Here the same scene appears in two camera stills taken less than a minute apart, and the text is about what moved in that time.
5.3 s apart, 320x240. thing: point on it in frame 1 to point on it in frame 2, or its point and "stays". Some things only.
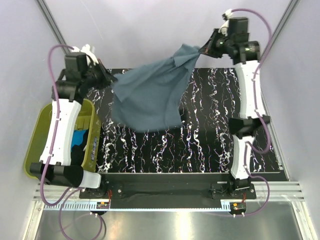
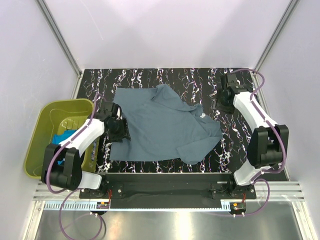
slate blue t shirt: [150, 96] to [162, 124]
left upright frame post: [48, 17] stays
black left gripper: [107, 79] to [124, 132]
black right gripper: [207, 48] to [229, 109]
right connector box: [238, 207] stays
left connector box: [103, 205] stays
